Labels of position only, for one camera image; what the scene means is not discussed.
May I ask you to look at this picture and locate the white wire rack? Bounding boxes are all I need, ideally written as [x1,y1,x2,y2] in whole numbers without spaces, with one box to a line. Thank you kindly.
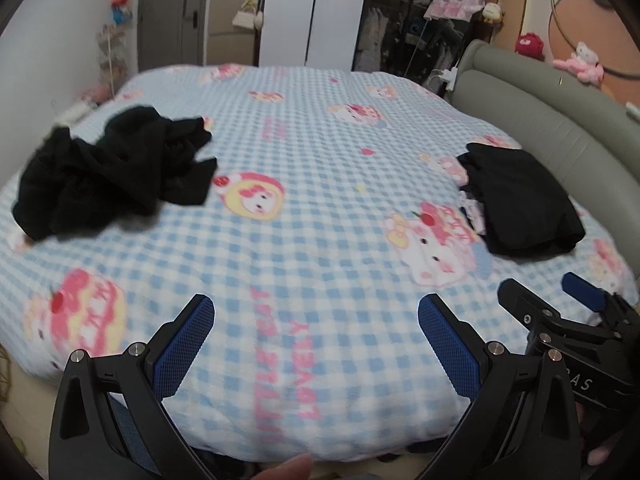
[96,22,133,92]

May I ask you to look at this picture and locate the red hat plush doll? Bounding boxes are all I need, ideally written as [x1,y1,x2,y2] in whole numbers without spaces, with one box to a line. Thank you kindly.
[109,0,135,26]

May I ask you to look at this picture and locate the dark glass wardrobe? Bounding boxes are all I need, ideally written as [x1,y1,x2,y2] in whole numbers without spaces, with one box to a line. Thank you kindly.
[352,0,483,88]

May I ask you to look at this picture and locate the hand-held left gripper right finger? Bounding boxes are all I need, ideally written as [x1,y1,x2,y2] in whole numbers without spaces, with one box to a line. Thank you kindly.
[418,294,583,480]

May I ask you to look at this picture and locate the person's left hand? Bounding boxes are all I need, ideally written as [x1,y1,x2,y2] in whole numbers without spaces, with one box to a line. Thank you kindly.
[255,454,315,480]

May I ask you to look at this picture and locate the thin round hoop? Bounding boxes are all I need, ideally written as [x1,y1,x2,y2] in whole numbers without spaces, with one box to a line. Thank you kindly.
[550,0,640,81]

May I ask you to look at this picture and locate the person's right hand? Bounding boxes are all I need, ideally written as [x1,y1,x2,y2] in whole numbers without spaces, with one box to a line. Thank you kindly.
[575,402,616,467]

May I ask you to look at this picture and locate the beige cabinet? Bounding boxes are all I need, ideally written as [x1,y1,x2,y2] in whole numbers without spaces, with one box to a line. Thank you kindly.
[207,0,261,67]

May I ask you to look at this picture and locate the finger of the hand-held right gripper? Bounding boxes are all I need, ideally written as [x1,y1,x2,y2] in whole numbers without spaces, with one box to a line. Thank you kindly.
[561,272,633,333]
[498,279,608,337]

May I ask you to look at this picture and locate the pink white plush toy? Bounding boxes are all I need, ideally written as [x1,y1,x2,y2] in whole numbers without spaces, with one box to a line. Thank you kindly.
[552,41,605,83]

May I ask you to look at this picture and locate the red plush toy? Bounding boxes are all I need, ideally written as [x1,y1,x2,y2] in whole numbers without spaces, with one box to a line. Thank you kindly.
[515,32,546,58]

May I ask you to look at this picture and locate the white charger with cables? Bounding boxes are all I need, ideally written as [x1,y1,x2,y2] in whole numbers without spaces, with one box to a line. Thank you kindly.
[435,66,461,92]

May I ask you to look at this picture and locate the folded black clothes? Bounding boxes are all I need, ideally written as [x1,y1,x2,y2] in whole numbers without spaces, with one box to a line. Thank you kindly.
[457,142,586,257]

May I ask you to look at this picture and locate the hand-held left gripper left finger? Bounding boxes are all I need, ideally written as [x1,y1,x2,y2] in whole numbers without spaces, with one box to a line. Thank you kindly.
[48,294,216,480]

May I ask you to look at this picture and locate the blue checkered printed blanket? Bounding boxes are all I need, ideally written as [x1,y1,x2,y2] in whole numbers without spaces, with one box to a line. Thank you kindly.
[0,62,638,463]

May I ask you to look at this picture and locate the pink patterned cloth cover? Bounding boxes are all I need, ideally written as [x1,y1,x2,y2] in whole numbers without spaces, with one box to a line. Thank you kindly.
[424,0,486,23]

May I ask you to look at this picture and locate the black fleece jacket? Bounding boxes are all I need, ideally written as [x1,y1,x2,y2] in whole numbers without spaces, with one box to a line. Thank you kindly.
[12,106,218,241]

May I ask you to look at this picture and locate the grey padded bed headboard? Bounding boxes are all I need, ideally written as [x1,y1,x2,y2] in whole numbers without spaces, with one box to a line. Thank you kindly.
[452,39,640,211]

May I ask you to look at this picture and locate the grey door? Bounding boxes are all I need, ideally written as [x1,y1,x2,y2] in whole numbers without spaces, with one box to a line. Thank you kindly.
[137,0,211,72]

